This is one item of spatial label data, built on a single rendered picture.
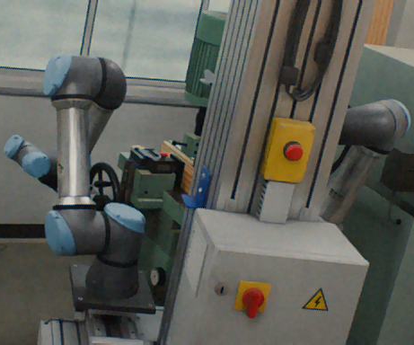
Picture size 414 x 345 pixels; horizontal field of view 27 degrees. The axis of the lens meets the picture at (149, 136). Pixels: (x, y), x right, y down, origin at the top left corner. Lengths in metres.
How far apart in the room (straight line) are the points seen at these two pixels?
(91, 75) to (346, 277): 0.88
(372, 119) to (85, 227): 0.80
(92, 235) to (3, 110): 2.01
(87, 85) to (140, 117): 2.16
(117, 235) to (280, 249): 0.60
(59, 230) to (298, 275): 0.68
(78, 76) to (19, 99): 1.91
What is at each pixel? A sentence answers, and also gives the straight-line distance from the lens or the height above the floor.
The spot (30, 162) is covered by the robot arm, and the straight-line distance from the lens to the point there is 2.54.
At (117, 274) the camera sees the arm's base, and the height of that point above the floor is 0.88.
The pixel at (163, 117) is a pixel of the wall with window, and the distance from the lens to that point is 4.48.
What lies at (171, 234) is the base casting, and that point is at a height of 0.79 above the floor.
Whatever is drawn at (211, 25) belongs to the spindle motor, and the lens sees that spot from 2.85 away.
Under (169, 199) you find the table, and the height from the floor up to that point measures 0.89.
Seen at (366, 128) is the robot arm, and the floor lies 1.40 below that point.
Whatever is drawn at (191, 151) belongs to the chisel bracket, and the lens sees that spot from 2.98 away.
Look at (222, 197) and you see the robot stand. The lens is 1.91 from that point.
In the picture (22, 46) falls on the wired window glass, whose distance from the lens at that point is 4.17.
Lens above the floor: 1.91
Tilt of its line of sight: 17 degrees down
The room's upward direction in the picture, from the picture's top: 11 degrees clockwise
